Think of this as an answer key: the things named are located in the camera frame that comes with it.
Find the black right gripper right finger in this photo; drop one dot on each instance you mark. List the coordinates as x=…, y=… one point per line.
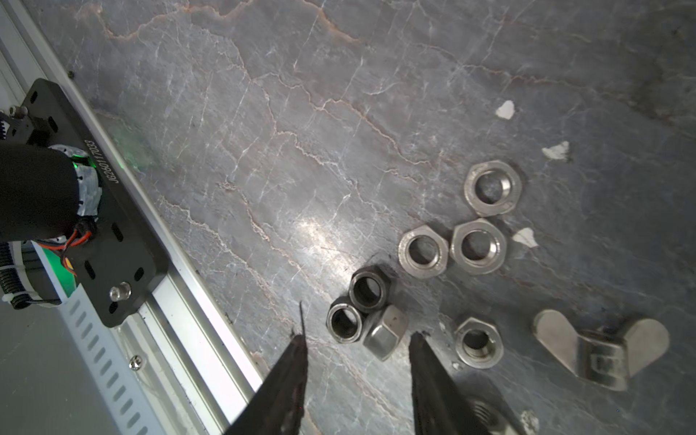
x=438, y=406

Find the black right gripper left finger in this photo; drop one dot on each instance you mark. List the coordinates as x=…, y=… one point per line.
x=278, y=406

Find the black hex nut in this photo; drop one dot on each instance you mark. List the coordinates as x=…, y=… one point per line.
x=370, y=289
x=344, y=321

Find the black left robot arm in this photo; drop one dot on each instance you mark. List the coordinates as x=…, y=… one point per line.
x=49, y=195

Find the large silver hex nut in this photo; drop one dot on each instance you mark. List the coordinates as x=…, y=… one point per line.
x=385, y=330

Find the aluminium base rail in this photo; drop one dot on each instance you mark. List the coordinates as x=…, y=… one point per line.
x=195, y=371

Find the white slotted cable duct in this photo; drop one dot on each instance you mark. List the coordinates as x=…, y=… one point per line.
x=115, y=382

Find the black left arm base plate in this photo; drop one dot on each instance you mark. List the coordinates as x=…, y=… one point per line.
x=125, y=261

